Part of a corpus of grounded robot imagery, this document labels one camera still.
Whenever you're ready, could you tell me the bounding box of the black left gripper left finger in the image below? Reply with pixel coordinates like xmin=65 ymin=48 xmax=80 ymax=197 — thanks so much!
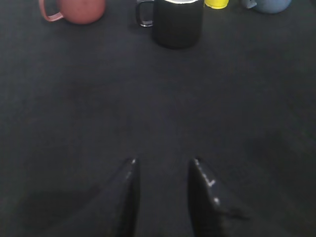
xmin=44 ymin=158 xmax=139 ymax=237

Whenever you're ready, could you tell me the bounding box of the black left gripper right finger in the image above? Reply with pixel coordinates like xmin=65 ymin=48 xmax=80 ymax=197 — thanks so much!
xmin=188 ymin=158 xmax=272 ymax=237

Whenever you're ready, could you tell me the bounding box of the black mug white inside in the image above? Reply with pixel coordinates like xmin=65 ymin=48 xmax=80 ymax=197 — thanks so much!
xmin=135 ymin=0 xmax=204 ymax=48

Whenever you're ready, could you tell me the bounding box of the terracotta red mug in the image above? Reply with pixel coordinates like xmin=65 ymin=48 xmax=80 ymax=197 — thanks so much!
xmin=39 ymin=0 xmax=106 ymax=25

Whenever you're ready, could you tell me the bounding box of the blue mug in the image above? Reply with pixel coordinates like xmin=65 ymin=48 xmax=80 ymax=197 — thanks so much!
xmin=239 ymin=0 xmax=292 ymax=14

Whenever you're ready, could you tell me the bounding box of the yellow paper cup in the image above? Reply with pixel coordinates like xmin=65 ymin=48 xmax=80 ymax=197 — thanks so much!
xmin=204 ymin=0 xmax=229 ymax=9

